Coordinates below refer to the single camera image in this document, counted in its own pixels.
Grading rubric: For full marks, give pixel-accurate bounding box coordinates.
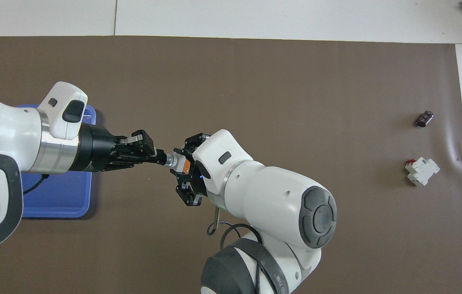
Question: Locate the white red circuit breaker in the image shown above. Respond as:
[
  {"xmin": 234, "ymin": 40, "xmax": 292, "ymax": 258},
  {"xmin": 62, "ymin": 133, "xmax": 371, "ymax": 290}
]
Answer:
[{"xmin": 405, "ymin": 158, "xmax": 440, "ymax": 187}]

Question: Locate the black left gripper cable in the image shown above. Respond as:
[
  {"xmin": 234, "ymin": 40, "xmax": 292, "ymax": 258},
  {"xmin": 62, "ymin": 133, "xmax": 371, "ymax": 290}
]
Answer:
[{"xmin": 22, "ymin": 174, "xmax": 49, "ymax": 196}]

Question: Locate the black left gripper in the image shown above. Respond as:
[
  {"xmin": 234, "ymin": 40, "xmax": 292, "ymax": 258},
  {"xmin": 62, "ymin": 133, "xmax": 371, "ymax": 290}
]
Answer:
[{"xmin": 71, "ymin": 125, "xmax": 166, "ymax": 173}]

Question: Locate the blue plastic tray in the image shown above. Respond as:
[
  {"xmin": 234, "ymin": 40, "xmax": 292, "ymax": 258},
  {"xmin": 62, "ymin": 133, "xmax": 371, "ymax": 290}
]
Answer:
[{"xmin": 16, "ymin": 104, "xmax": 97, "ymax": 218}]

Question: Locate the brown paper table mat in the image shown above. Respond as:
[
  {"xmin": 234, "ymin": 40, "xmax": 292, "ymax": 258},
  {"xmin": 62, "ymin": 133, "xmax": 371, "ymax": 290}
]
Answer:
[{"xmin": 0, "ymin": 36, "xmax": 462, "ymax": 294}]

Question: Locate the small dark terminal block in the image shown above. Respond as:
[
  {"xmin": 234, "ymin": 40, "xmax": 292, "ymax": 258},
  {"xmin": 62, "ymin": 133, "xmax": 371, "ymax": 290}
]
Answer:
[{"xmin": 415, "ymin": 110, "xmax": 435, "ymax": 128}]

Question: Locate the orange base selector switch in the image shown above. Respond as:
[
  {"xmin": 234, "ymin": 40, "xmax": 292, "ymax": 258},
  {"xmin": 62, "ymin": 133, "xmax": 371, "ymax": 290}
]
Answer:
[{"xmin": 162, "ymin": 151, "xmax": 192, "ymax": 175}]

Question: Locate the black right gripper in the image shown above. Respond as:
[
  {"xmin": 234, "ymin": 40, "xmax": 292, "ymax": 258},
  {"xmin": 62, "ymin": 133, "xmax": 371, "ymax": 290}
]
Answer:
[{"xmin": 170, "ymin": 133, "xmax": 211, "ymax": 207}]

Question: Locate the black webbing strap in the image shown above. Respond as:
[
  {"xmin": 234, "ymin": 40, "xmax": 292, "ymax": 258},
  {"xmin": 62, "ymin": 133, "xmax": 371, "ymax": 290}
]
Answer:
[{"xmin": 251, "ymin": 241, "xmax": 280, "ymax": 294}]

